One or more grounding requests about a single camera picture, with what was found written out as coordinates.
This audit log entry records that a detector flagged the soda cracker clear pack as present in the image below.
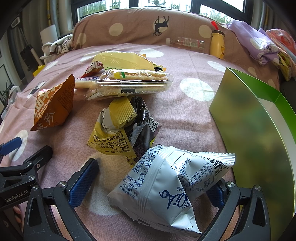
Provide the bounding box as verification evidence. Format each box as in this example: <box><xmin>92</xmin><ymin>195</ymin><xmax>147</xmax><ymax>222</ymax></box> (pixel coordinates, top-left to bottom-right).
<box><xmin>86</xmin><ymin>69</ymin><xmax>174</xmax><ymax>100</ymax></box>

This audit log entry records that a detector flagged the white paper roll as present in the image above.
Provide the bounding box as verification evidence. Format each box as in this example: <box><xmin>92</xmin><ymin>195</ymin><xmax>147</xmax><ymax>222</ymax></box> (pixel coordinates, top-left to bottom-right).
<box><xmin>40</xmin><ymin>25</ymin><xmax>58</xmax><ymax>45</ymax></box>

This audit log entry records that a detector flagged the yellow black snack bag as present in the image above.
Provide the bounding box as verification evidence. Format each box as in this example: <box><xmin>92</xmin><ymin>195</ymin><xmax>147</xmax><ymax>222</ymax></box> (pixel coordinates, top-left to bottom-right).
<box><xmin>87</xmin><ymin>96</ymin><xmax>162</xmax><ymax>166</ymax></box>

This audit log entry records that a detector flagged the red white candy wrapper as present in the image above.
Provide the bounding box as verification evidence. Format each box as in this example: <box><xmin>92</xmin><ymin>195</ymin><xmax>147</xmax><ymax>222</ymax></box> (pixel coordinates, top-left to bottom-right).
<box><xmin>81</xmin><ymin>61</ymin><xmax>104</xmax><ymax>78</ymax></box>

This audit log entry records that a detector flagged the yellow carton box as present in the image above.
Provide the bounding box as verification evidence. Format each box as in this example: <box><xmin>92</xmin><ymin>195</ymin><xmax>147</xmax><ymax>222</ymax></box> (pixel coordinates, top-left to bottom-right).
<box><xmin>33</xmin><ymin>65</ymin><xmax>46</xmax><ymax>77</ymax></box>

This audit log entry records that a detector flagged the black framed window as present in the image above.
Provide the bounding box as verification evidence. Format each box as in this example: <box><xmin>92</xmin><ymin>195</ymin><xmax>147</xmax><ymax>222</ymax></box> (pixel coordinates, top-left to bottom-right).
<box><xmin>70</xmin><ymin>0</ymin><xmax>254</xmax><ymax>24</ymax></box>

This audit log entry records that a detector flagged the yellow bottle red cap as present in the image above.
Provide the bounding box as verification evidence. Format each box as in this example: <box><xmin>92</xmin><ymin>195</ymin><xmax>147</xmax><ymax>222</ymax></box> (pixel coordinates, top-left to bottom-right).
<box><xmin>210</xmin><ymin>21</ymin><xmax>225</xmax><ymax>59</ymax></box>

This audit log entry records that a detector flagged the pink orange cloth bundle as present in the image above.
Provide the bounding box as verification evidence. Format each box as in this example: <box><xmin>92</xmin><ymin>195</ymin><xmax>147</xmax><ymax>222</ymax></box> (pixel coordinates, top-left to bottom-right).
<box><xmin>266</xmin><ymin>29</ymin><xmax>295</xmax><ymax>81</ymax></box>

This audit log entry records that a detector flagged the pale yellow snack pack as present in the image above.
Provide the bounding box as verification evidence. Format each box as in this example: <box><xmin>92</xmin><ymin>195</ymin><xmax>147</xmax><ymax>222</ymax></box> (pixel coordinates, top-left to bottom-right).
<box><xmin>92</xmin><ymin>51</ymin><xmax>166</xmax><ymax>72</ymax></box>

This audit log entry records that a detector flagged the striped white cloth pile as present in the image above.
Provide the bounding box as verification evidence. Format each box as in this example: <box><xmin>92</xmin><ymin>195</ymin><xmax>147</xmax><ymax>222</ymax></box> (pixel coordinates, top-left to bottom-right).
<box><xmin>40</xmin><ymin>34</ymin><xmax>73</xmax><ymax>64</ymax></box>

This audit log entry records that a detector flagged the purple dotted cloth bundle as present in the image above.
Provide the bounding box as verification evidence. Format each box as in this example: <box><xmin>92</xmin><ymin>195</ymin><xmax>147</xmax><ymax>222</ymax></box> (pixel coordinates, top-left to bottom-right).
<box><xmin>227</xmin><ymin>20</ymin><xmax>280</xmax><ymax>66</ymax></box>

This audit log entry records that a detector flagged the orange brown snack bag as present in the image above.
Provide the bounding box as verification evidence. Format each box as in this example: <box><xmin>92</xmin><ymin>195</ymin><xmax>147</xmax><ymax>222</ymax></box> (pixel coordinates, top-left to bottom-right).
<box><xmin>31</xmin><ymin>75</ymin><xmax>75</xmax><ymax>131</ymax></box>

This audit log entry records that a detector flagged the white red milk snack pack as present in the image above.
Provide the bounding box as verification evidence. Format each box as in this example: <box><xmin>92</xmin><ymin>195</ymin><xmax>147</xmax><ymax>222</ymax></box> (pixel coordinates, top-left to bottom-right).
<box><xmin>74</xmin><ymin>77</ymin><xmax>96</xmax><ymax>89</ymax></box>

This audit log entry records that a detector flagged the clear plastic bottle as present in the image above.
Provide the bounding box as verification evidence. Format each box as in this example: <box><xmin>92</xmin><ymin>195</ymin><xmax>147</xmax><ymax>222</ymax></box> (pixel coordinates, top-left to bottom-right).
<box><xmin>166</xmin><ymin>37</ymin><xmax>205</xmax><ymax>53</ymax></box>

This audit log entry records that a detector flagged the green white cardboard box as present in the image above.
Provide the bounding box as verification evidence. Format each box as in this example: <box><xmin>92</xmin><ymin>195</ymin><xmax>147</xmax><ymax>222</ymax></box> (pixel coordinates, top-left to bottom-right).
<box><xmin>209</xmin><ymin>68</ymin><xmax>295</xmax><ymax>240</ymax></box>

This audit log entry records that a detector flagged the white blue snack bag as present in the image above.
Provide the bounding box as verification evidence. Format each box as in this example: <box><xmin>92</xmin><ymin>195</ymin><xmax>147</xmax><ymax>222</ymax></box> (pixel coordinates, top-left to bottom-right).
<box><xmin>107</xmin><ymin>145</ymin><xmax>235</xmax><ymax>237</ymax></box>

